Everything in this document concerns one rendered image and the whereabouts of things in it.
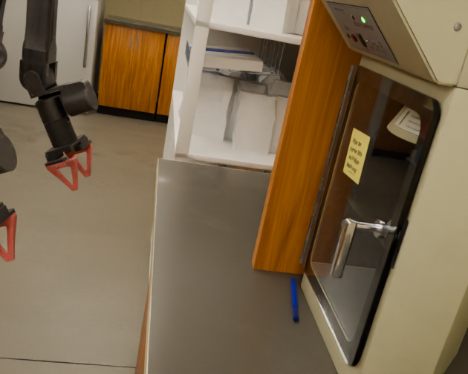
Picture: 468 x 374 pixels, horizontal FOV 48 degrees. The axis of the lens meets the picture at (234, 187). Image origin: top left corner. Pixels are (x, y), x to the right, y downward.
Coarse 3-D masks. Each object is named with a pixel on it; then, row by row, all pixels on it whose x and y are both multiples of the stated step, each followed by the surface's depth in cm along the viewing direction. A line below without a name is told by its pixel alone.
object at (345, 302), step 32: (352, 96) 90; (384, 96) 77; (416, 96) 68; (352, 128) 88; (384, 128) 76; (416, 128) 67; (384, 160) 74; (416, 160) 66; (352, 192) 84; (384, 192) 73; (320, 224) 97; (384, 224) 72; (320, 256) 95; (352, 256) 81; (384, 256) 71; (320, 288) 92; (352, 288) 79; (352, 320) 78; (352, 352) 76
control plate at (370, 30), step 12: (336, 12) 82; (348, 12) 76; (360, 12) 70; (348, 24) 80; (360, 24) 74; (372, 24) 69; (372, 36) 72; (360, 48) 82; (372, 48) 76; (384, 48) 71; (396, 60) 69
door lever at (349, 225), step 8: (344, 224) 72; (352, 224) 72; (360, 224) 72; (368, 224) 72; (376, 224) 73; (344, 232) 72; (352, 232) 72; (376, 232) 73; (344, 240) 72; (352, 240) 73; (344, 248) 73; (336, 256) 74; (344, 256) 73; (336, 264) 74; (344, 264) 74; (336, 272) 74
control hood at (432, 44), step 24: (336, 0) 78; (360, 0) 68; (384, 0) 60; (408, 0) 57; (432, 0) 57; (456, 0) 58; (336, 24) 88; (384, 24) 65; (408, 24) 58; (432, 24) 58; (456, 24) 59; (408, 48) 62; (432, 48) 59; (456, 48) 60; (408, 72) 69; (432, 72) 61; (456, 72) 61
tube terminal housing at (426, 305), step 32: (384, 64) 82; (448, 96) 63; (448, 128) 63; (448, 160) 65; (416, 192) 67; (448, 192) 66; (416, 224) 68; (448, 224) 68; (416, 256) 69; (448, 256) 70; (384, 288) 72; (416, 288) 71; (448, 288) 72; (320, 320) 94; (384, 320) 73; (416, 320) 73; (448, 320) 74; (384, 352) 75; (416, 352) 75; (448, 352) 83
